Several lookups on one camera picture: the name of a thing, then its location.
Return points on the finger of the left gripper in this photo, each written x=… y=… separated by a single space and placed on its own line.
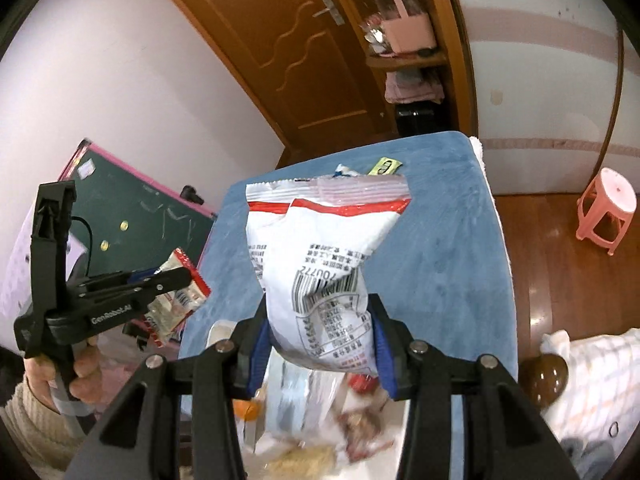
x=128 y=287
x=140 y=332

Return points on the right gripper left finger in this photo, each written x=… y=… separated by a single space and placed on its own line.
x=138 y=436

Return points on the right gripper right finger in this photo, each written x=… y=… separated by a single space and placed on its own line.
x=504 y=436

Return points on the red bordered nut packet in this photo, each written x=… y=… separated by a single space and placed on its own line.
x=168 y=311

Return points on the red snack packet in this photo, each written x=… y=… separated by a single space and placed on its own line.
x=363 y=426

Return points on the large light blue snack bag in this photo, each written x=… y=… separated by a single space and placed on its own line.
x=299 y=400

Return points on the yellow cracker packet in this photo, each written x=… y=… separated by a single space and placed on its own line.
x=310 y=462

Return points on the white red snack bag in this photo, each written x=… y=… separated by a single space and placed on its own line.
x=308 y=239

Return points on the orange white snack packet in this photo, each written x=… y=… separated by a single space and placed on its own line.
x=250 y=421

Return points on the brown round bed knob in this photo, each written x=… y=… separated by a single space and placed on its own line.
x=543 y=379

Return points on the white checked bedding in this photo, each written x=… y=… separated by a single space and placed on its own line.
x=597 y=413

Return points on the white plastic tray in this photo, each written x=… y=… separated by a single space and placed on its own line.
x=381 y=466

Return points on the blue table cloth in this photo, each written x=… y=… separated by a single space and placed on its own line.
x=442 y=270

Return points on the blue white candy wrapper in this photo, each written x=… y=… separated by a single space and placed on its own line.
x=344 y=171

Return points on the pink plastic stool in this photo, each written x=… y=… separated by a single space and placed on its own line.
x=610 y=196

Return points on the green small snack packet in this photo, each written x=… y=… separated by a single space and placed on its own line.
x=385 y=167

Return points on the brown wooden door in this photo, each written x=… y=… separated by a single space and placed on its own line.
x=302 y=64

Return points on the folded pink cloths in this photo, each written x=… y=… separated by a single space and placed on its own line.
x=409 y=86

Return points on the wooden corner shelf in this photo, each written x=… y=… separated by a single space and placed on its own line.
x=452 y=56

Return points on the green chalkboard pink frame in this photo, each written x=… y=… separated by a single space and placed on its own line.
x=127 y=220

